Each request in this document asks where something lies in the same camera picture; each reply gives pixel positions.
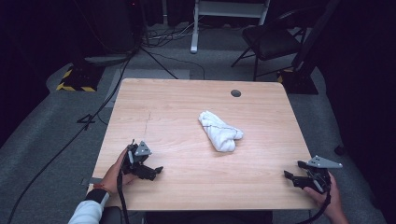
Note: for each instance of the white towel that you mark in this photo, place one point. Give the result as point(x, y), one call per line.
point(219, 132)

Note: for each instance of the grey stand foot plate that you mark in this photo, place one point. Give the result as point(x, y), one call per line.
point(106, 59)

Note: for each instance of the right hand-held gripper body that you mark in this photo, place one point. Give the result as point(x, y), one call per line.
point(319, 179)

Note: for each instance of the black equipment case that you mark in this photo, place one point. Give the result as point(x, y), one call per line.
point(112, 28)

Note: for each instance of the person's left hand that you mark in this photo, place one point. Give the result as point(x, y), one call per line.
point(113, 177)

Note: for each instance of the person's right hand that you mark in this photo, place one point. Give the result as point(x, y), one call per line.
point(333, 202)

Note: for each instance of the white desk frame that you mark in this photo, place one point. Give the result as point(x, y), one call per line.
point(227, 9)

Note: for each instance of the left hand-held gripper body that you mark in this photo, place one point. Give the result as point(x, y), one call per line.
point(137, 160)

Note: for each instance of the black yellow striped stand base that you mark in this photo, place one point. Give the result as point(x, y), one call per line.
point(79, 79)

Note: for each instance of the red wrist band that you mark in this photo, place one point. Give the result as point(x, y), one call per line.
point(100, 186)

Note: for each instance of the black stand with striped base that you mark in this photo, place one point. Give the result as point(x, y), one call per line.
point(300, 81)

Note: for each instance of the grey tape strip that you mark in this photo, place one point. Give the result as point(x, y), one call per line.
point(93, 180)

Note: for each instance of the black folding chair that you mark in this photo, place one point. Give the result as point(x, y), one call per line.
point(271, 42)

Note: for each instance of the small dark floor object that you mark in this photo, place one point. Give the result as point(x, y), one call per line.
point(339, 150)

